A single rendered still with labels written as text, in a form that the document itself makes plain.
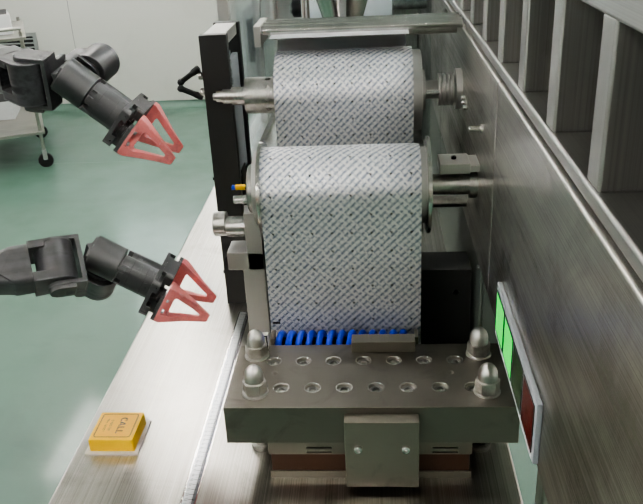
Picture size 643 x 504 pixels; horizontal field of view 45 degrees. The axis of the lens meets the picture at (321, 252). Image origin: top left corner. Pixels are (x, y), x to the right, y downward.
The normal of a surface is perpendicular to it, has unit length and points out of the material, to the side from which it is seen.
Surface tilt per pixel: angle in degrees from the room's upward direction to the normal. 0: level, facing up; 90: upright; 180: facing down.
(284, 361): 0
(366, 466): 90
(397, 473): 90
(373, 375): 0
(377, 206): 90
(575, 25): 90
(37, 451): 0
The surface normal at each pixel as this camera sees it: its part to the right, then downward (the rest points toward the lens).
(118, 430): -0.04, -0.91
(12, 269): 0.27, -0.44
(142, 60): -0.06, 0.43
